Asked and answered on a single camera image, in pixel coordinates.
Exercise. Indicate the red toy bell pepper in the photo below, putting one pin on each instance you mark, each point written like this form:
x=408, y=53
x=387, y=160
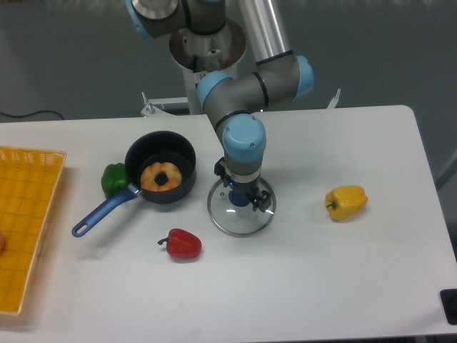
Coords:
x=182, y=244

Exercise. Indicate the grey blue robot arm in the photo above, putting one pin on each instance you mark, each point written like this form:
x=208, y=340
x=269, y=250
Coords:
x=242, y=137

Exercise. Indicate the green toy bell pepper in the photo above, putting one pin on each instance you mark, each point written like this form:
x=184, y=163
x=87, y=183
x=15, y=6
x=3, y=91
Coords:
x=114, y=179

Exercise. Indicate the glass pot lid blue knob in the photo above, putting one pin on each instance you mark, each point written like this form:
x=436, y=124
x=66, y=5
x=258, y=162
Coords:
x=237, y=216

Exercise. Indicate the black device at table edge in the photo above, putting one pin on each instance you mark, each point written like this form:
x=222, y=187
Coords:
x=449, y=302

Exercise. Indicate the yellow woven basket tray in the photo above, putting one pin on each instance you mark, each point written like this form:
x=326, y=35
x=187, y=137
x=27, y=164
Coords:
x=29, y=180

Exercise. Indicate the glazed toy donut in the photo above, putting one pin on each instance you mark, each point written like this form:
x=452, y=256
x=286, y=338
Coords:
x=160, y=177

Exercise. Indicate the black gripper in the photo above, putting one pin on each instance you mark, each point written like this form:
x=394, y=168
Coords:
x=244, y=184

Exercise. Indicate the yellow toy bell pepper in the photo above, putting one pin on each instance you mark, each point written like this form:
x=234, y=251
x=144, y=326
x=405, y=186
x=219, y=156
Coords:
x=345, y=201

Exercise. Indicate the black saucepan blue handle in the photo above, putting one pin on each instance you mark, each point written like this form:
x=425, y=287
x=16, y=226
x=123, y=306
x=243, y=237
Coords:
x=158, y=146

